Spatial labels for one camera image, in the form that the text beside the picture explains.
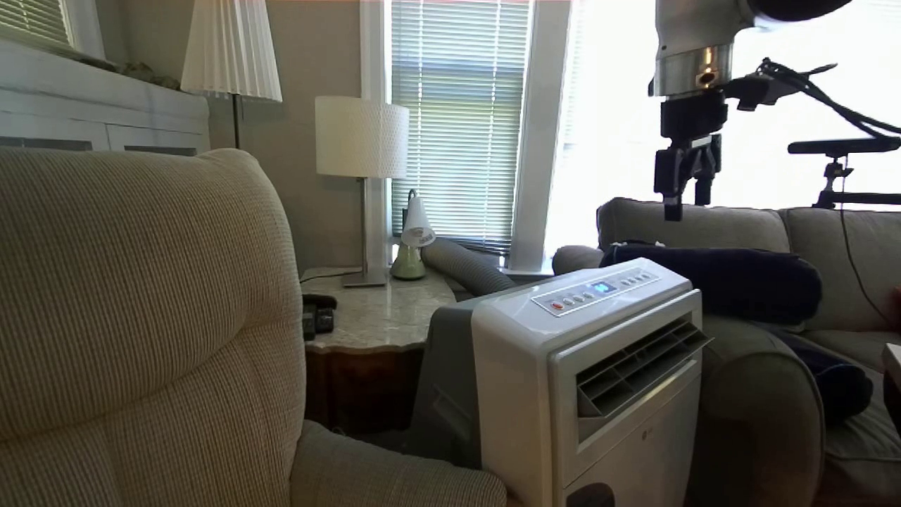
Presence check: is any floor lamp pleated white shade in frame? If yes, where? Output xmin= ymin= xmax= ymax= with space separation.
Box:
xmin=178 ymin=0 xmax=284 ymax=153

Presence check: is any white portable air conditioner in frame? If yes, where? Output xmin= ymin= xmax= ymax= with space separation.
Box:
xmin=406 ymin=255 xmax=712 ymax=507

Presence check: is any beige corduroy recliner armchair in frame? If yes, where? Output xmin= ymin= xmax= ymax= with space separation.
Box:
xmin=0 ymin=148 xmax=512 ymax=507

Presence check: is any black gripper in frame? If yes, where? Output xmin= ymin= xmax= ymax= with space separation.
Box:
xmin=654 ymin=93 xmax=733 ymax=226

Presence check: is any black stereo camera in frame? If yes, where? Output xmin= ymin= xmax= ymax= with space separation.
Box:
xmin=786 ymin=135 xmax=901 ymax=159

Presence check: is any olive grey sofa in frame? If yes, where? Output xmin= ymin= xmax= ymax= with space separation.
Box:
xmin=548 ymin=194 xmax=901 ymax=507

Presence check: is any window with white blinds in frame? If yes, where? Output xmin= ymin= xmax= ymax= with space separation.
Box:
xmin=357 ymin=0 xmax=574 ymax=277
xmin=0 ymin=0 xmax=108 ymax=63

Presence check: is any marble top side table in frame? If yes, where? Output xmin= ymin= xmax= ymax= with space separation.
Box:
xmin=298 ymin=267 xmax=462 ymax=446

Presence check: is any table lamp white drum shade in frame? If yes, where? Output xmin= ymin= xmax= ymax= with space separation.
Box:
xmin=313 ymin=93 xmax=413 ymax=290

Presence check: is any white glass door cabinet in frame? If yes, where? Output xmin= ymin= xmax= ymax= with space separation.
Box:
xmin=0 ymin=38 xmax=212 ymax=159

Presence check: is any navy blue blanket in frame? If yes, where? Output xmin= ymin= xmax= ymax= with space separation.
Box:
xmin=600 ymin=239 xmax=879 ymax=429

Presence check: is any black camera stand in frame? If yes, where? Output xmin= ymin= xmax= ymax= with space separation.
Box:
xmin=810 ymin=153 xmax=901 ymax=211

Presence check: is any grey corrugated exhaust hose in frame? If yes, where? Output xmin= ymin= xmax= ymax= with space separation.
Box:
xmin=419 ymin=236 xmax=517 ymax=300

